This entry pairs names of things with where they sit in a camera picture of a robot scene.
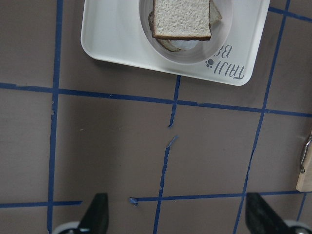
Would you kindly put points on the cream round plate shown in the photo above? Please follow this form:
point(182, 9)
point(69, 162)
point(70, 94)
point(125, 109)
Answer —
point(204, 49)

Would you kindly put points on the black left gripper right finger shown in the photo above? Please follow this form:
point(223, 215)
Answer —
point(261, 218)

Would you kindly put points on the bread slice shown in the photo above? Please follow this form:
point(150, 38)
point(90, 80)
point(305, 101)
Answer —
point(215, 17)
point(181, 20)

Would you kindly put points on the fried egg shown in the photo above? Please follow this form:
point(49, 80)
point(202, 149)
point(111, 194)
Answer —
point(184, 44)

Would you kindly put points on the wooden cutting board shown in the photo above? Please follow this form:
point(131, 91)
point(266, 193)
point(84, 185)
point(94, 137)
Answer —
point(304, 183)

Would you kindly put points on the bread slice on plate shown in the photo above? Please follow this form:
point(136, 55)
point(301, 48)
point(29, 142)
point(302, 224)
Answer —
point(215, 17)

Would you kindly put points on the cream bear tray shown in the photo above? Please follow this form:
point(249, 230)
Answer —
point(111, 31)

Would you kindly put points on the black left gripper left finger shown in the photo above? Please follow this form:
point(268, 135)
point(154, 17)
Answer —
point(96, 218)

